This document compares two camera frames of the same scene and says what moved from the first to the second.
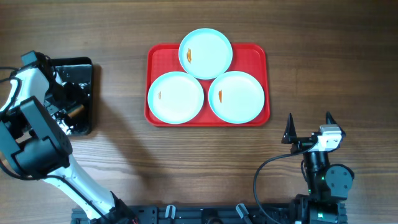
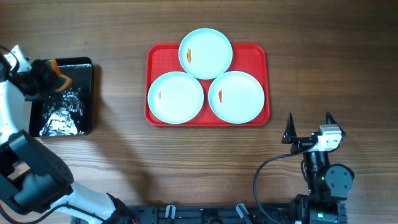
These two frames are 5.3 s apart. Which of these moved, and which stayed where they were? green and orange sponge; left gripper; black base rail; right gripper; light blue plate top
Moved: left gripper; green and orange sponge
Stayed: light blue plate top; black base rail; right gripper
